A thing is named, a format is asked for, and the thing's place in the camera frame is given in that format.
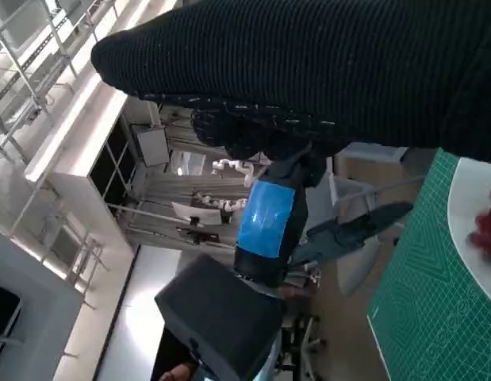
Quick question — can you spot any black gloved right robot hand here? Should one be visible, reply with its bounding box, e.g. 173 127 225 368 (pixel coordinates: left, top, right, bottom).
90 0 491 164

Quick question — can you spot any purple toy grape bunch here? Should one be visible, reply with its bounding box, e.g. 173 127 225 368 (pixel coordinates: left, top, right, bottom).
466 188 491 263

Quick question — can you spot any white plate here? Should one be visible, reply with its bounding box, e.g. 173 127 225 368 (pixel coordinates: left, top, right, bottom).
447 156 491 309

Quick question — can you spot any black-paned window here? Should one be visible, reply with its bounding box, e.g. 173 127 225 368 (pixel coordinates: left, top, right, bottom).
87 116 137 204

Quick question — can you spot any green cutting mat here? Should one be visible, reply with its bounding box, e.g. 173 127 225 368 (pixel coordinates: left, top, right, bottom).
366 147 491 381

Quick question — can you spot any white office chair base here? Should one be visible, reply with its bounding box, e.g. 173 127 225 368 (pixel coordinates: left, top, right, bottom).
282 313 328 358

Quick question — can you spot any large black screen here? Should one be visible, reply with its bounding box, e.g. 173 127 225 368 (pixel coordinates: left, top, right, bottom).
152 328 198 381

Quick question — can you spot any black monitor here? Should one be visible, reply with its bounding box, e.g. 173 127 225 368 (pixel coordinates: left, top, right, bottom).
0 281 22 339

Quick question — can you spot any grey wall box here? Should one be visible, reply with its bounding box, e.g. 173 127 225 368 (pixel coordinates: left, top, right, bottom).
135 125 171 168

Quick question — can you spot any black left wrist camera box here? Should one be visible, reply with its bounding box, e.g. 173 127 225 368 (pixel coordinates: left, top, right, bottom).
154 253 286 381

